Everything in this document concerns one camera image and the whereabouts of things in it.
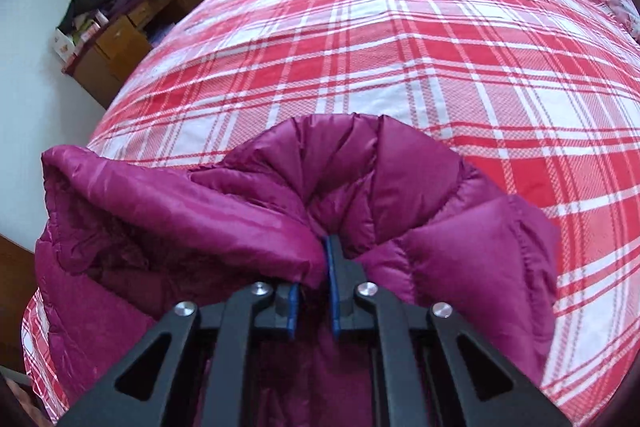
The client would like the magenta quilted down jacket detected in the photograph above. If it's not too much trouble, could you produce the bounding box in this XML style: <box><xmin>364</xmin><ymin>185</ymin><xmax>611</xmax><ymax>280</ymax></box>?
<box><xmin>35</xmin><ymin>115</ymin><xmax>559</xmax><ymax>426</ymax></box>

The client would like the brown wooden door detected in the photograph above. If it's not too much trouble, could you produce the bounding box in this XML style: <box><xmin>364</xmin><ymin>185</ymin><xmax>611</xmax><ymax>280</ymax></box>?
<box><xmin>0</xmin><ymin>236</ymin><xmax>37</xmax><ymax>373</ymax></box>

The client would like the brown wooden desk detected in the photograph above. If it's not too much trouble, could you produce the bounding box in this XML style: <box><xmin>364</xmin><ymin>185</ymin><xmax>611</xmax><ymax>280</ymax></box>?
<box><xmin>63</xmin><ymin>0</ymin><xmax>204</xmax><ymax>108</ymax></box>

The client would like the red white plaid bed sheet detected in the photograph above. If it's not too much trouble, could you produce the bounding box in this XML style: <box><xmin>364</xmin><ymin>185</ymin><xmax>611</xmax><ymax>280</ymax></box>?
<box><xmin>23</xmin><ymin>0</ymin><xmax>639</xmax><ymax>426</ymax></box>

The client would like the white gift box on desk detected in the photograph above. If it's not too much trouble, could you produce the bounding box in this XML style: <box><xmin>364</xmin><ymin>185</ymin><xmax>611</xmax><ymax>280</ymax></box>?
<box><xmin>52</xmin><ymin>28</ymin><xmax>76</xmax><ymax>63</ymax></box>

